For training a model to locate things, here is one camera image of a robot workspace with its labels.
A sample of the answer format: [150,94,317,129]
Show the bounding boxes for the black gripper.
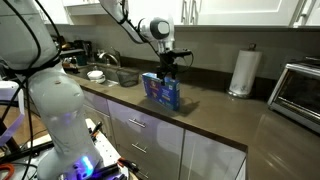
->
[157,49,192,85]

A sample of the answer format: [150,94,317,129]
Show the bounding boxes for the blue cardboard food box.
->
[142,72,180,111]

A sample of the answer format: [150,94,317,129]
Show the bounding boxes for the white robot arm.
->
[0,0,191,180]

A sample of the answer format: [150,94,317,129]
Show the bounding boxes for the chrome sink faucet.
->
[98,51,121,67]

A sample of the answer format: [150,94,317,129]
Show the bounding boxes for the white bowl in sink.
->
[87,70,105,84]

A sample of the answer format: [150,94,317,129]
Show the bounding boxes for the white paper towel roll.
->
[228,43,262,98]

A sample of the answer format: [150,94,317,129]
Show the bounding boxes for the black coffee maker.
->
[73,40,92,66]

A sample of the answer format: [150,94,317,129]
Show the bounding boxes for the white upper cabinets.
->
[36,0,320,28]

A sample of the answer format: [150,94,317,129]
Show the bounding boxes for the silver toaster oven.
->
[268,56,320,133]

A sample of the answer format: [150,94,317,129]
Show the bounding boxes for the black wire mesh basket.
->
[116,69,139,87]

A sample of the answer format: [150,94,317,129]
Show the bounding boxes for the white drawer with handles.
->
[108,100,184,180]

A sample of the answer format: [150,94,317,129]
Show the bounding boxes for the orange handled tool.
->
[117,157,139,173]

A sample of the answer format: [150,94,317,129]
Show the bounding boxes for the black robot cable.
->
[0,0,64,180]

